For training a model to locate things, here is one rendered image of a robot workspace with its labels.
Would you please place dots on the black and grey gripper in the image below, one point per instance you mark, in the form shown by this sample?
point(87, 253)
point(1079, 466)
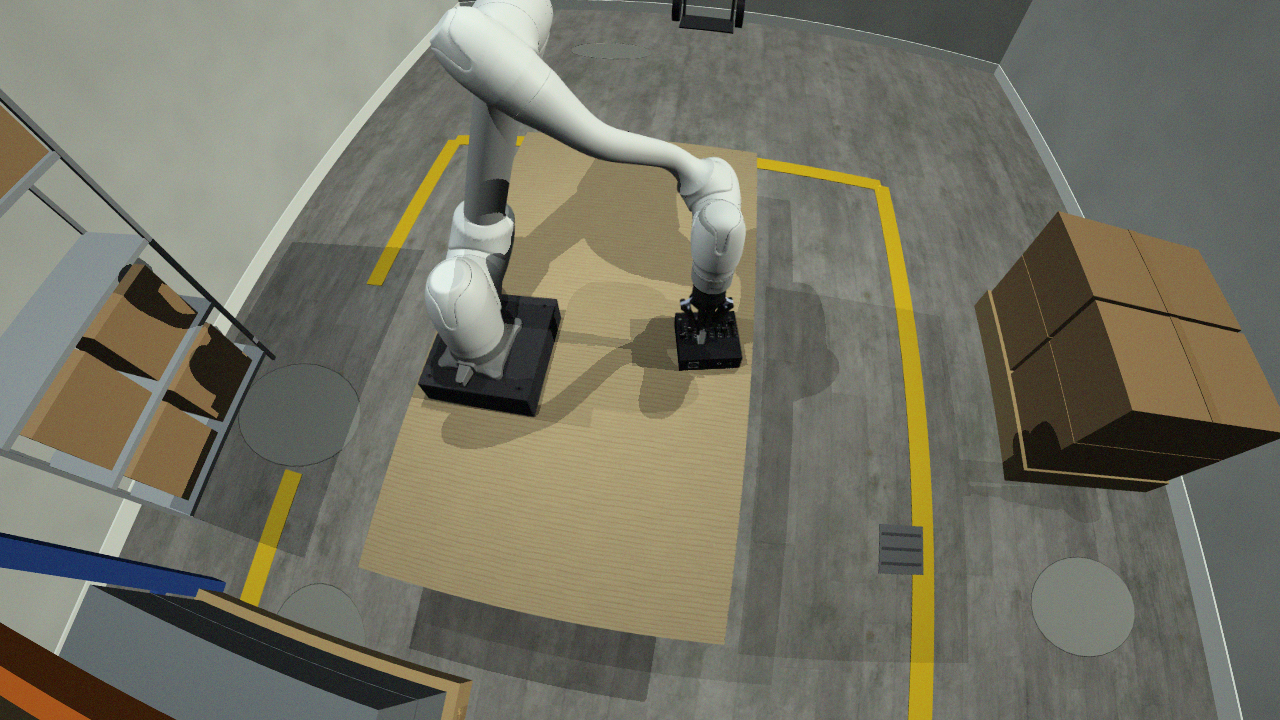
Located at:
point(710, 315)

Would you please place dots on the dark grey lighting desk panel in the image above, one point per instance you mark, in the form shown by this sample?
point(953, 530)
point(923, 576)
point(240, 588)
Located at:
point(722, 347)

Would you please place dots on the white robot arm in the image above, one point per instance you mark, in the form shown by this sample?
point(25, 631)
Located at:
point(493, 52)

